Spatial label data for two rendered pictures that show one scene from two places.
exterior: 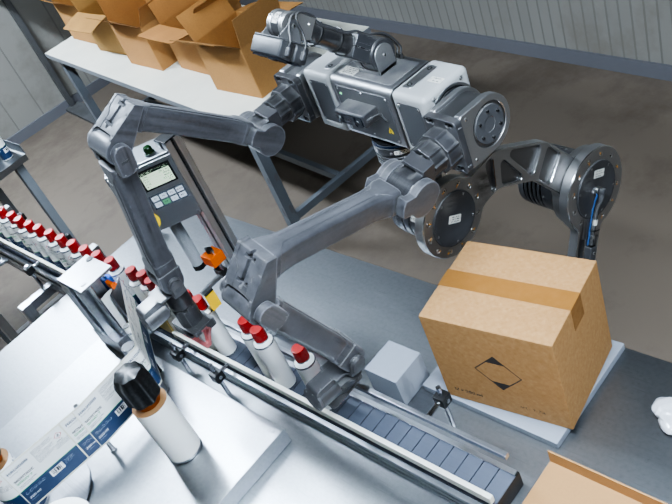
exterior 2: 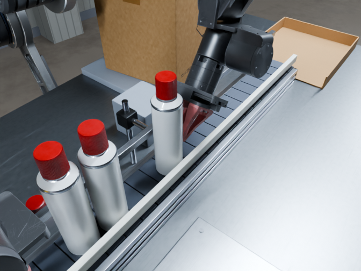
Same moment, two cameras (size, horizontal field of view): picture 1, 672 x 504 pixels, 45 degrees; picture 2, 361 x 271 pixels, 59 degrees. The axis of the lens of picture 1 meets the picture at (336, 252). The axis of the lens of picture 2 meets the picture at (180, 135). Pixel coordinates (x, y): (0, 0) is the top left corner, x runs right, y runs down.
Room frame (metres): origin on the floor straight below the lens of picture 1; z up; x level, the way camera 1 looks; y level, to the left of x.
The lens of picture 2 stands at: (1.45, 0.56, 1.35)
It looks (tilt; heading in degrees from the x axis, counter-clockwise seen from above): 43 degrees down; 251
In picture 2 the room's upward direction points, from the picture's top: straight up
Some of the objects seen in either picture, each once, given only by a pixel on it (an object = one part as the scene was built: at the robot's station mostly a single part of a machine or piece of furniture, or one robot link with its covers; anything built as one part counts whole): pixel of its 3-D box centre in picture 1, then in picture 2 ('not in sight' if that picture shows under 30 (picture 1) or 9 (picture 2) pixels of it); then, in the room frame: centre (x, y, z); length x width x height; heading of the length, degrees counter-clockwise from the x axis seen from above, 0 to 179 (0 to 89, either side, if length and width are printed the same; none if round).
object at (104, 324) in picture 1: (109, 304); not in sight; (1.92, 0.65, 1.01); 0.14 x 0.13 x 0.26; 33
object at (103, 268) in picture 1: (84, 273); not in sight; (1.92, 0.66, 1.14); 0.14 x 0.11 x 0.01; 33
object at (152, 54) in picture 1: (150, 22); not in sight; (4.17, 0.38, 0.97); 0.45 x 0.44 x 0.37; 119
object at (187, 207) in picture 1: (155, 186); not in sight; (1.75, 0.33, 1.38); 0.17 x 0.10 x 0.19; 88
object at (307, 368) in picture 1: (313, 376); (167, 127); (1.34, 0.17, 0.98); 0.05 x 0.05 x 0.20
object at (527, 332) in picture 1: (518, 331); (166, 12); (1.20, -0.29, 0.99); 0.30 x 0.24 x 0.27; 41
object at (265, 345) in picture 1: (272, 356); (103, 180); (1.46, 0.25, 0.98); 0.05 x 0.05 x 0.20
